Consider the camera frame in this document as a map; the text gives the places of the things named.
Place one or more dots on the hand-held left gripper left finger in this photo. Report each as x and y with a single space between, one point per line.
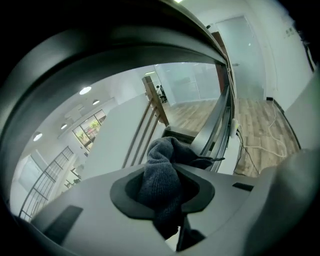
100 212

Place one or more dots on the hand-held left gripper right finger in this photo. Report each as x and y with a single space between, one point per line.
225 185

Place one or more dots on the dark grey knitted cloth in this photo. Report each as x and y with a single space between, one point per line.
160 180

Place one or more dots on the dark metal railing bars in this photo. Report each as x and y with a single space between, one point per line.
215 130

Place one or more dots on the white plug adapter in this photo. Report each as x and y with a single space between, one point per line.
234 127

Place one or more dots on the black metal stair railing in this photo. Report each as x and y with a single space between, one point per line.
45 180

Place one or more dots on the dark stair step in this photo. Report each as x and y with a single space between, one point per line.
178 135

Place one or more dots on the window with plants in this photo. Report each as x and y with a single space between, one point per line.
88 130

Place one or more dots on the wooden balusters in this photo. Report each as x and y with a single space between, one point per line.
142 137

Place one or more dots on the round ceiling light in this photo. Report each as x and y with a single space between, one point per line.
64 126
85 90
37 136
96 102

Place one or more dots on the black office chair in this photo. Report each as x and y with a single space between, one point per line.
163 95

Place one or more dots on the frosted glass partition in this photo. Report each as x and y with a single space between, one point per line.
187 82

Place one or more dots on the frosted glass door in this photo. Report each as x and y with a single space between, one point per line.
240 55

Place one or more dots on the wooden newel post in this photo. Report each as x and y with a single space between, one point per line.
155 100

